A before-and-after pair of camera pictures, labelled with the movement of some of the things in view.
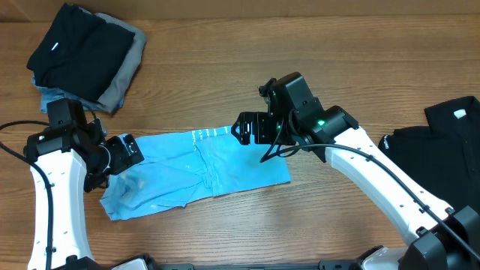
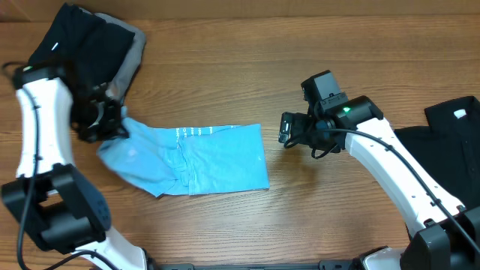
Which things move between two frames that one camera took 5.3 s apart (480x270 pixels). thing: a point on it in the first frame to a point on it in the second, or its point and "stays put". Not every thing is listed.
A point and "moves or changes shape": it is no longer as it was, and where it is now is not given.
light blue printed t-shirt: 186,164 moves or changes shape
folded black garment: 79,53 stays put
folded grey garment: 114,94 stays put
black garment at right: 443,156 stays put
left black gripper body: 113,159 to 96,121
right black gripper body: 247,128 to 286,127
